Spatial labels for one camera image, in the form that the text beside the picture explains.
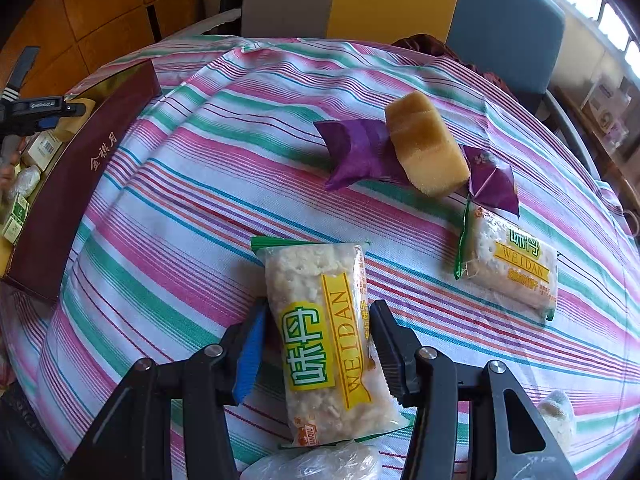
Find white cardboard box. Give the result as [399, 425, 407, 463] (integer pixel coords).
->
[585, 75, 631, 136]

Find small green white box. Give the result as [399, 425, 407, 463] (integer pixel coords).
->
[0, 217, 26, 246]
[7, 192, 31, 221]

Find dark red cloth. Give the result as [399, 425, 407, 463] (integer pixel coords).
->
[390, 34, 513, 96]

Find cracker packet with yellow label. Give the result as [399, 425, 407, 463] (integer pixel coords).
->
[452, 200, 560, 321]
[250, 236, 411, 448]

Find maroon gift box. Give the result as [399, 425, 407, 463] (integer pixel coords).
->
[0, 59, 163, 306]

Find striped tablecloth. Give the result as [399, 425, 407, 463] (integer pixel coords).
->
[10, 35, 640, 480]

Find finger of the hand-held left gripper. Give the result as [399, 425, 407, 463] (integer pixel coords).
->
[37, 100, 87, 131]

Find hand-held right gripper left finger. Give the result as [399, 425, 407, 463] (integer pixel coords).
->
[62, 297, 268, 480]

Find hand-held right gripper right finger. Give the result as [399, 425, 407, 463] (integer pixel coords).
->
[369, 300, 581, 480]

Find person's dark trousers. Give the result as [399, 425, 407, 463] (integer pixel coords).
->
[0, 380, 66, 480]

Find beige knitted scrubber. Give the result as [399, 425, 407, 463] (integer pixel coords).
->
[537, 389, 578, 461]

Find small white carton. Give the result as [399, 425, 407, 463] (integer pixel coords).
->
[25, 132, 63, 168]

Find white wrapped snack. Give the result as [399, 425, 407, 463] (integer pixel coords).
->
[12, 165, 43, 198]

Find grey yellow blue chair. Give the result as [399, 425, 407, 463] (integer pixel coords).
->
[220, 0, 601, 171]

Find clear plastic bag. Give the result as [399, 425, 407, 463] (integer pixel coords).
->
[240, 440, 383, 480]

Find large yellow sponge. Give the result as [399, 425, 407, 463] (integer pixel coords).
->
[385, 91, 472, 198]

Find wooden wardrobe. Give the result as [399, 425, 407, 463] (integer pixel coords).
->
[0, 0, 206, 106]

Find purple foil wrapper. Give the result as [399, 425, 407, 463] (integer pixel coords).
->
[460, 144, 521, 218]
[314, 119, 408, 192]

